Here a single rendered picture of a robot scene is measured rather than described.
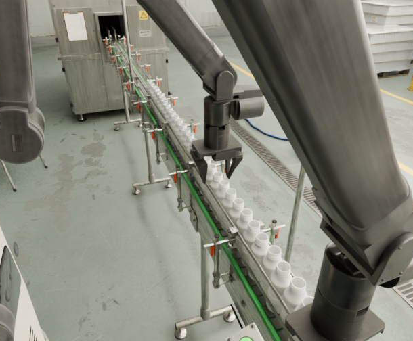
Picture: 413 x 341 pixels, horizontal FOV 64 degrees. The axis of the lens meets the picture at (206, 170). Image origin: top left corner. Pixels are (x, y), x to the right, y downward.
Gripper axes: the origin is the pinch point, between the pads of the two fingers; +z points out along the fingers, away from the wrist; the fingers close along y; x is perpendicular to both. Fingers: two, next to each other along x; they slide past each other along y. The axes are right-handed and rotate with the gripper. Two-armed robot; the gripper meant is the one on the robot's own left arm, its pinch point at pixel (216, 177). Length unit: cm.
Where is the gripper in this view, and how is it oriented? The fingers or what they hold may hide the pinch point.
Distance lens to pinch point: 79.1
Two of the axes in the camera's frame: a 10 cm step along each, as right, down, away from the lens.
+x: 3.4, 5.1, -7.9
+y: -9.4, 1.9, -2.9
